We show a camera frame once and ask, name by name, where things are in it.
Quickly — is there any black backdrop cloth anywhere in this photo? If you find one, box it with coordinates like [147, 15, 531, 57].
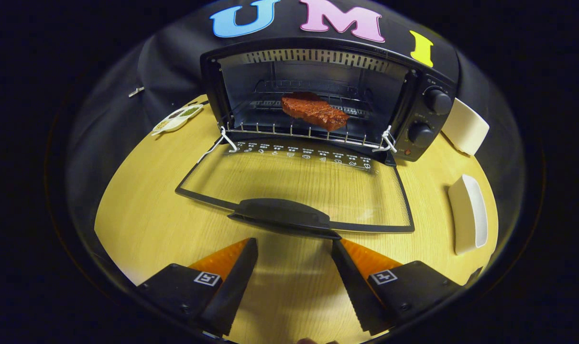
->
[65, 0, 526, 192]

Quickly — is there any white rectangular dish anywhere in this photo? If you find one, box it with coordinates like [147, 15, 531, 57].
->
[448, 174, 489, 256]

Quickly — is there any white toaster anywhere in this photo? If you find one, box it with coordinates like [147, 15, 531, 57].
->
[441, 97, 490, 156]

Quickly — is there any brown steak piece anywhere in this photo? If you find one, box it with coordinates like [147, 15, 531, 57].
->
[281, 92, 350, 132]

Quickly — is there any black toaster oven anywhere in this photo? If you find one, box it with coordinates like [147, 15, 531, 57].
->
[175, 37, 460, 240]

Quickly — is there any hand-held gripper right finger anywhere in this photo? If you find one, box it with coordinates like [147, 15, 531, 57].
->
[331, 238, 462, 336]

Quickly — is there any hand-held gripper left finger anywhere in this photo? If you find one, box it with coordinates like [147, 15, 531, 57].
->
[136, 237, 259, 337]

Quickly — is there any white divided spice dish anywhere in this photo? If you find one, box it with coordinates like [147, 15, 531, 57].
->
[152, 104, 205, 136]

